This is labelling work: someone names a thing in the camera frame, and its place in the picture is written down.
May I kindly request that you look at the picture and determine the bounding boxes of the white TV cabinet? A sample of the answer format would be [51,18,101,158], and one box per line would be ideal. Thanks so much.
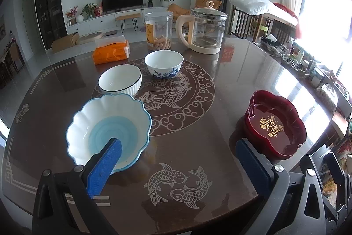
[66,5,176,37]

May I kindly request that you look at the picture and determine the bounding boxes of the cardboard box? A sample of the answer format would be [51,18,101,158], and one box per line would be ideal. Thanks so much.
[51,32,80,53]

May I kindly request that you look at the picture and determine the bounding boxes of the wooden bench black legs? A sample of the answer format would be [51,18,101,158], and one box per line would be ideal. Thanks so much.
[115,13,141,32]

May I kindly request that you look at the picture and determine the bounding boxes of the white pillow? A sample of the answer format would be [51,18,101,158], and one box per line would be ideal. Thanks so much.
[229,0,275,16]

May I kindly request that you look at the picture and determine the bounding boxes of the clear plastic snack jar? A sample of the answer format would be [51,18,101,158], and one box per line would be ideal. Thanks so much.
[144,11,174,51]

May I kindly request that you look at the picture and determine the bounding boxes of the orange lounge chair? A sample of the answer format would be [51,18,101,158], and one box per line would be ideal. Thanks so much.
[166,0,223,18]

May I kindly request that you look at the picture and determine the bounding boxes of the white bowl blue floral print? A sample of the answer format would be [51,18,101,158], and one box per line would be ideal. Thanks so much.
[144,50,184,79]

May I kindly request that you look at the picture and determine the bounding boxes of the red cloth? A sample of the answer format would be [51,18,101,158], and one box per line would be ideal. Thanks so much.
[272,2,299,25]

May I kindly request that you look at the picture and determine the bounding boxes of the orange tissue pack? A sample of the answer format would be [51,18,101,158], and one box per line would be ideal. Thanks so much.
[92,35,130,65]

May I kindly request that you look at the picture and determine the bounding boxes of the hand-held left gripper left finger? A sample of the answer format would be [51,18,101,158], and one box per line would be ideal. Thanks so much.
[32,138,122,235]

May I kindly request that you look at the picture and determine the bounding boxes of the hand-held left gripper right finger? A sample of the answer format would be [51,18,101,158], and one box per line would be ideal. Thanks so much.
[236,138,328,235]

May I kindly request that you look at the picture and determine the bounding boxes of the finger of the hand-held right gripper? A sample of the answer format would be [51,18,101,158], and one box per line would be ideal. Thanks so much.
[324,152,347,198]
[299,154,339,222]

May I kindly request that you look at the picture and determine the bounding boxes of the glass jar blue lid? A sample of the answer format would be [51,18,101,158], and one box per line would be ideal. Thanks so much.
[311,67,326,87]

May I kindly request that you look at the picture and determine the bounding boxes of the clear bag of nuts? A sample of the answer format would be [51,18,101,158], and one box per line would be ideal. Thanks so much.
[316,85,339,111]

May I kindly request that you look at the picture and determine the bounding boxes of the red flowers in vase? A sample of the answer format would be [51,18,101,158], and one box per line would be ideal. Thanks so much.
[65,6,79,26]

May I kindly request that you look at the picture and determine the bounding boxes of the bushy green potted plant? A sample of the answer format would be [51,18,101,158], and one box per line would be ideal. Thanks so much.
[81,3,97,19]

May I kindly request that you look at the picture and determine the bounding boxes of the glass tray of clutter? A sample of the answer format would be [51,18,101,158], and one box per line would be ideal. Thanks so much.
[260,34,288,55]

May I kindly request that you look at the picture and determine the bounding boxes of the white door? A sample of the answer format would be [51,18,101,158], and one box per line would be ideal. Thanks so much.
[21,0,35,55]

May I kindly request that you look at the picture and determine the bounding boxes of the glass kettle cream handle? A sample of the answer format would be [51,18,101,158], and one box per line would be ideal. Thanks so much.
[176,0,228,54]

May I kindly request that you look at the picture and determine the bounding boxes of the dark display cabinet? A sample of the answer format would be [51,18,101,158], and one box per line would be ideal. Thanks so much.
[34,0,68,50]

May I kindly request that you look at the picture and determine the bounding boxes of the dark wooden bed frame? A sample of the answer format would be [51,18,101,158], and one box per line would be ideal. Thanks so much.
[231,5,299,44]

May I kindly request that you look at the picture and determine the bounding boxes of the white ribbed bowl black rim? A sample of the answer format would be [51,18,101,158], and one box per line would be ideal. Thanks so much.
[98,64,143,96]

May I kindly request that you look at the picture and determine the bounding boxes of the red book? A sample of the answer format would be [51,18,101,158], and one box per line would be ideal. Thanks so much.
[331,111,350,131]

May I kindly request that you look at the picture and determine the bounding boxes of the wooden dining chair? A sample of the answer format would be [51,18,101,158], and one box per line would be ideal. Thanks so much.
[5,41,25,73]

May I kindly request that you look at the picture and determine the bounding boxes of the scalloped white and blue bowl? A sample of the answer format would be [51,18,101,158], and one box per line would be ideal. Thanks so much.
[66,94,152,172]

